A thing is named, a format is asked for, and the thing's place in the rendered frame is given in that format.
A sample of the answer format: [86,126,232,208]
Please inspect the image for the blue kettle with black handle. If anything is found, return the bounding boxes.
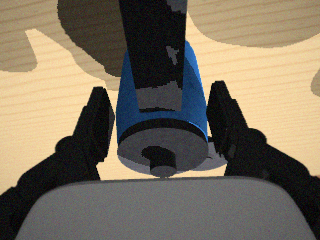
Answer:
[115,0,209,178]

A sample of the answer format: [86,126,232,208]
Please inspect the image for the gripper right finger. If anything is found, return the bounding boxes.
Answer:
[206,80,320,240]

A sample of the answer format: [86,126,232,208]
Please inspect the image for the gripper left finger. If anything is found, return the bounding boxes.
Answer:
[0,86,115,240]

